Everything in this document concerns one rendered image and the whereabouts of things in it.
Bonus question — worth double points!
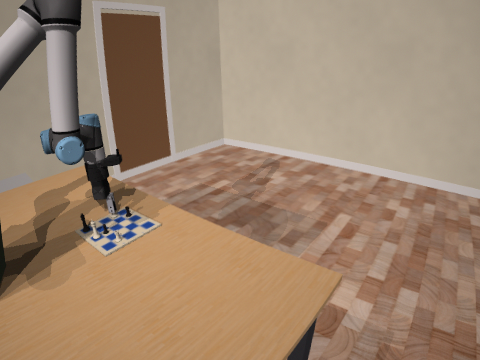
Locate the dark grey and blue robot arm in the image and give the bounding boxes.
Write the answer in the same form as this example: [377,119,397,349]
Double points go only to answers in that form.
[0,0,103,165]

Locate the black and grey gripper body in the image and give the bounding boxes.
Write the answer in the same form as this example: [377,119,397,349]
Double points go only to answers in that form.
[83,146,122,200]

